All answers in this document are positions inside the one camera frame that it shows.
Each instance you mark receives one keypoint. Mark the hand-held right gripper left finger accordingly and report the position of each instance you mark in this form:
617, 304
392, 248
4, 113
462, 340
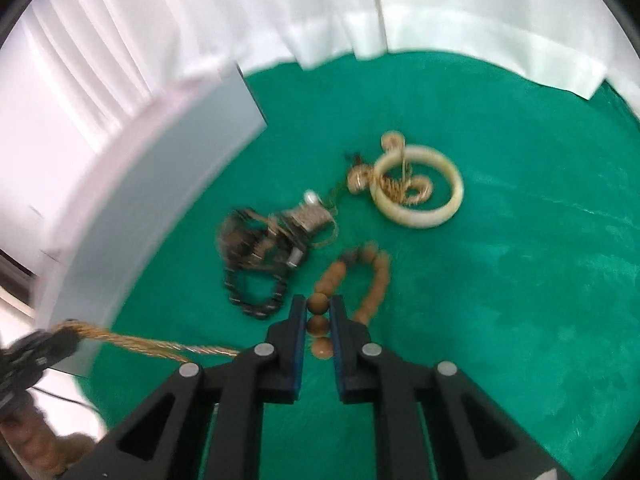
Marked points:
300, 345

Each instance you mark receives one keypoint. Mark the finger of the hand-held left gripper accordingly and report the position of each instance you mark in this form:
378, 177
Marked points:
35, 355

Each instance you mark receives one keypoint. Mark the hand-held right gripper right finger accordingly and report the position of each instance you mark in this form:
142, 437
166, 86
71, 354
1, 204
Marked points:
338, 345

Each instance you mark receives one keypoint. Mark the white cardboard box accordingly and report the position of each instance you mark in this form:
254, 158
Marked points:
150, 185

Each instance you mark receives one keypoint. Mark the person's left forearm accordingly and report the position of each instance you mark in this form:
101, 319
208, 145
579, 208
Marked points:
45, 445

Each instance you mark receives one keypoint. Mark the gold beaded earring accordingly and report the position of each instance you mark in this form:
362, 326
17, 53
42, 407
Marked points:
359, 180

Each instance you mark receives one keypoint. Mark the green velvet cloth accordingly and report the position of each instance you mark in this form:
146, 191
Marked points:
500, 285

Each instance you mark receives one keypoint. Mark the cream bangle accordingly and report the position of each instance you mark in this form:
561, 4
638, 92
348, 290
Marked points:
452, 180

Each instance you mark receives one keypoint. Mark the white curtain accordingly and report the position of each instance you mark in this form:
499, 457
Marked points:
200, 20

